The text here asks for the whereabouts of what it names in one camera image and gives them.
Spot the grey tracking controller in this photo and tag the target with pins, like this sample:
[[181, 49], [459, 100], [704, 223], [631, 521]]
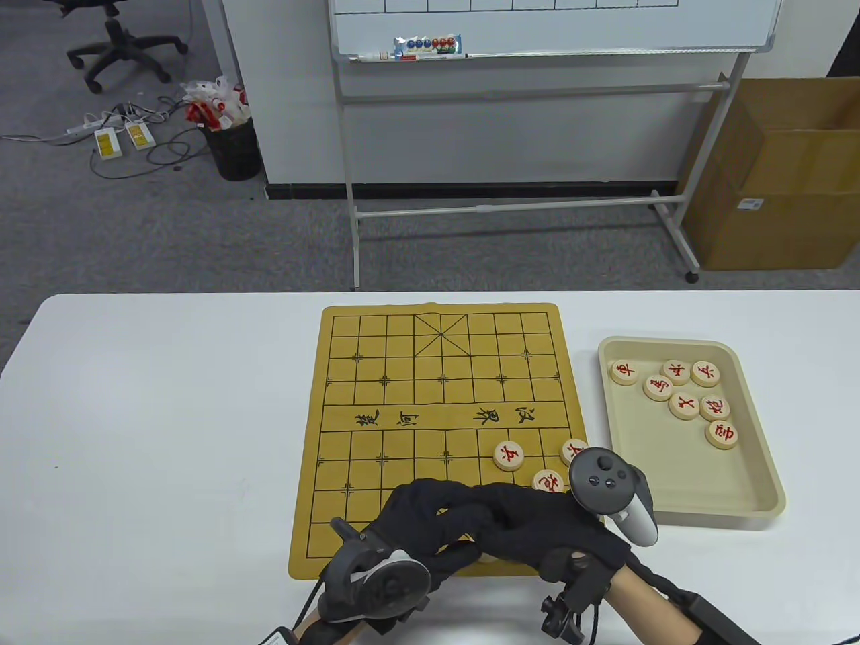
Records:
[[601, 477], [390, 584]]

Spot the round red-marked chess piece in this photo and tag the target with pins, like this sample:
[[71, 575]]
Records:
[[570, 449], [508, 456], [545, 478]]

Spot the person's right hand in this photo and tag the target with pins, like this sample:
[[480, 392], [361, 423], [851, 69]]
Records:
[[551, 531]]

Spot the beige plastic tray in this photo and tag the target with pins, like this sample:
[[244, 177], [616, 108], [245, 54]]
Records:
[[672, 484]]

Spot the grey labelled sensor box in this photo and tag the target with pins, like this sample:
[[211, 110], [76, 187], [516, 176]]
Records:
[[277, 637]]

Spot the person's left hand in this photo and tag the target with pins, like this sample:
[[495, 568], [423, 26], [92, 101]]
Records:
[[416, 510]]

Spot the yellow chess board mat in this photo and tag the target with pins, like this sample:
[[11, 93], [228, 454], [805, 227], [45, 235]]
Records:
[[403, 376]]

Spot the whiteboard marker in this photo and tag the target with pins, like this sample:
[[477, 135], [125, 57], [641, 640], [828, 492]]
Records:
[[375, 58], [423, 58]]

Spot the cluster of wooden chess pieces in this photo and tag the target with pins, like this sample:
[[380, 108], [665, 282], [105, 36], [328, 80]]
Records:
[[658, 388]]

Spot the white power strip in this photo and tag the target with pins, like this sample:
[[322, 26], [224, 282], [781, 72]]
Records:
[[87, 126]]

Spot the white rolling whiteboard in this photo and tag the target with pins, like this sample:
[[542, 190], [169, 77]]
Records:
[[537, 27]]

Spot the white red trash bags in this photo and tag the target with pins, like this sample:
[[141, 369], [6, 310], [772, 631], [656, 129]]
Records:
[[215, 101]]

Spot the black wastebasket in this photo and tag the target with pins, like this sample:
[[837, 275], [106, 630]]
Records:
[[235, 158]]

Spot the pack of coloured magnets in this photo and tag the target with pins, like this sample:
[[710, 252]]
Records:
[[428, 45]]

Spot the black sensor box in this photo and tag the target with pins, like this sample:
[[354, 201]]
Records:
[[712, 621]]

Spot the black office chair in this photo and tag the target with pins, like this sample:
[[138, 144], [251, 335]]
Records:
[[115, 37]]

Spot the white yellow power adapter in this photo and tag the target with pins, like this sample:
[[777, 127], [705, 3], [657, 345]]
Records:
[[140, 135], [107, 143]]

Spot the brown cardboard box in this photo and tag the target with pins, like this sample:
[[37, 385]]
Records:
[[772, 222]]

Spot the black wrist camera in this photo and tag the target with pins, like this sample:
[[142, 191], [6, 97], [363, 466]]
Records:
[[561, 618]]

